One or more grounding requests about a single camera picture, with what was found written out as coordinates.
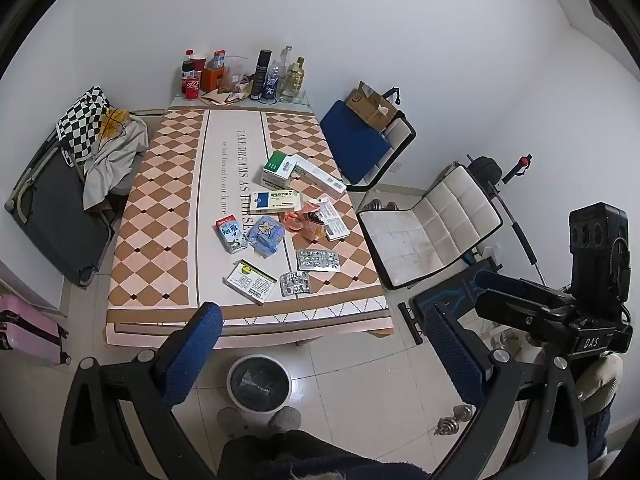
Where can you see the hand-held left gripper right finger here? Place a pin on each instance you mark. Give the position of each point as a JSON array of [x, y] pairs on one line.
[[455, 355]]

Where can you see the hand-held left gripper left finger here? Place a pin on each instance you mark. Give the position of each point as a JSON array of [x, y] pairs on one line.
[[192, 350]]

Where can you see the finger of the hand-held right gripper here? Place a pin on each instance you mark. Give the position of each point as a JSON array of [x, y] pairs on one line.
[[520, 312], [520, 282]]

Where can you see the white trash bin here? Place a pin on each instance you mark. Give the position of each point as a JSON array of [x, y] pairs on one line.
[[259, 382]]

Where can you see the long white box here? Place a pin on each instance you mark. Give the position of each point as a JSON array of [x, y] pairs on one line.
[[320, 176]]

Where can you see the black board with blue lines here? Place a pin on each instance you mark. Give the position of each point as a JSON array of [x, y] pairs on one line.
[[450, 290]]

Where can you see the chrome dumbbell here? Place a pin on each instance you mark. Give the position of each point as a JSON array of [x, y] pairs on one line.
[[380, 206], [452, 422]]

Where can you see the green and yellow box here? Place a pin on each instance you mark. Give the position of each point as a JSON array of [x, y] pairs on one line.
[[250, 282]]

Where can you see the white cushioned chair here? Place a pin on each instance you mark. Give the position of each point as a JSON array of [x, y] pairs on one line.
[[435, 225]]

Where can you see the checkered tablecloth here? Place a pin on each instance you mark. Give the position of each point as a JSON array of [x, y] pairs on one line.
[[165, 240]]

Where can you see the grey slipper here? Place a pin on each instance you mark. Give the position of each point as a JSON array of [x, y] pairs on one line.
[[285, 417]]

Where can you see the small silver blister pack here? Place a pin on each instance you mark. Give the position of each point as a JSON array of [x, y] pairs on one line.
[[295, 283]]

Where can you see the small milk carton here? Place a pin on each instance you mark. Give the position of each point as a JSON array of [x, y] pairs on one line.
[[231, 234]]

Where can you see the blue star-print wrapper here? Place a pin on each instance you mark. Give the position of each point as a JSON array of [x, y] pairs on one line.
[[265, 232]]

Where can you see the large silver blister pack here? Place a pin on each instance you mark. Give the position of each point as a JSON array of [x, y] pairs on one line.
[[317, 260]]

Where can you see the person's legs in dark pants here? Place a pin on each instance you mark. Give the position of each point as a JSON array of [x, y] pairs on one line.
[[310, 455]]

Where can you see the orange plastic wrapper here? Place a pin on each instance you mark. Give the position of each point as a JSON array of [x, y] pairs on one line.
[[299, 222]]

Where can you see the pink suitcase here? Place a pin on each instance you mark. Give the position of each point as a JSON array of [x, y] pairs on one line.
[[25, 330]]

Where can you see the blue and white medicine box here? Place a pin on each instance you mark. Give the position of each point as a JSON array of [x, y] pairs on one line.
[[275, 202]]

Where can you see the white printed packet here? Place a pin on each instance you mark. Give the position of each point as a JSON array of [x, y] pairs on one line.
[[336, 222]]

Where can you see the dark folding cot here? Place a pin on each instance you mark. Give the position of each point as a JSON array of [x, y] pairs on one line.
[[60, 210]]

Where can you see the green and white medicine box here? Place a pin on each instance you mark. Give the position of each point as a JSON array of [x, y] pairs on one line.
[[276, 169]]

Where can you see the checkered cloth and clothes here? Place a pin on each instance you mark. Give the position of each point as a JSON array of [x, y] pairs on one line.
[[112, 160]]

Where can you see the blue chair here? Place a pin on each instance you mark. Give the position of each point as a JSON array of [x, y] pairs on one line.
[[355, 142]]

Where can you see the cardboard box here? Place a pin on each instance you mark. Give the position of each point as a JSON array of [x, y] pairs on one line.
[[370, 103]]

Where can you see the black and white checkered cloth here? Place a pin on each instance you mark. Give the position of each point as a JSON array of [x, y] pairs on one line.
[[80, 125]]

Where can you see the brown paper pieces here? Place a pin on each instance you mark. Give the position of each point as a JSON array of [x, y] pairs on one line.
[[225, 96]]

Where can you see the red cola can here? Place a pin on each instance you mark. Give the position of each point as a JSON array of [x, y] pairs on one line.
[[193, 88]]

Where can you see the orange box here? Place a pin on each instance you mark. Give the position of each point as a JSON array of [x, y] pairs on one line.
[[212, 80]]

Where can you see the clear snack bag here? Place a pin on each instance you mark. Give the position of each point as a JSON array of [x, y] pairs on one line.
[[234, 76]]

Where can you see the blue water bottle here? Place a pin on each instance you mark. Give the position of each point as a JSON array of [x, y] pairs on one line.
[[273, 84]]

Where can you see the cola bottle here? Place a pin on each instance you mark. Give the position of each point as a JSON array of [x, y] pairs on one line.
[[187, 67]]

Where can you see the black spray can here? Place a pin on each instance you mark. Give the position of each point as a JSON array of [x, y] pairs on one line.
[[261, 75]]

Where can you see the red cup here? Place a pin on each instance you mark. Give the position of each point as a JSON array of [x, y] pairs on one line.
[[199, 64]]

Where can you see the yellow glass bottle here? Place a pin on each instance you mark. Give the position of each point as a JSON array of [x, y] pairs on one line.
[[293, 80]]

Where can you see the blue carton with red top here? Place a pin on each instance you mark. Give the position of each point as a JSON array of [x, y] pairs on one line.
[[219, 59]]

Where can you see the clear glass bottle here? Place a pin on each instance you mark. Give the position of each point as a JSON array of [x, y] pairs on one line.
[[286, 62]]

